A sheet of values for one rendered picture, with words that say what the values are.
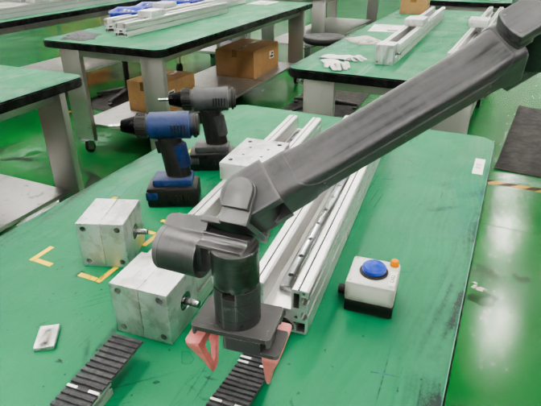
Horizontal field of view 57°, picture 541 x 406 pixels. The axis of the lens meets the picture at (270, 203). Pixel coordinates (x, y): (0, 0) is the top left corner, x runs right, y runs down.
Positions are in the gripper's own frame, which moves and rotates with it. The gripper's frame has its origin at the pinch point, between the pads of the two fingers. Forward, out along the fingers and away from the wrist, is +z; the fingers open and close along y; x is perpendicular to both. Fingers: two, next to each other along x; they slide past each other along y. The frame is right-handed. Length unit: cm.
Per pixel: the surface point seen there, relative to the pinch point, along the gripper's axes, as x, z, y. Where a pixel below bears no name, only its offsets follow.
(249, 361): -5.2, 3.8, 0.9
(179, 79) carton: -280, 36, 153
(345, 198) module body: -45.8, -3.9, -6.0
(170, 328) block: -5.8, 1.3, 13.7
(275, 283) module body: -19.6, 0.2, 1.1
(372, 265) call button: -25.3, -2.6, -13.9
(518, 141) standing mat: -334, 80, -87
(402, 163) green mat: -88, 4, -15
